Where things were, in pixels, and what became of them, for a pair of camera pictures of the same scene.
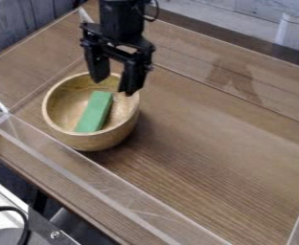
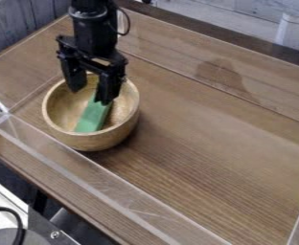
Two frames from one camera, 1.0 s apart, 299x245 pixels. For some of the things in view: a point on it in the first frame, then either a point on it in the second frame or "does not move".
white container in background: [293, 33] does not move
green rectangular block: [96, 111] does not move
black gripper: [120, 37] → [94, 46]
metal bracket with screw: [46, 229] does not move
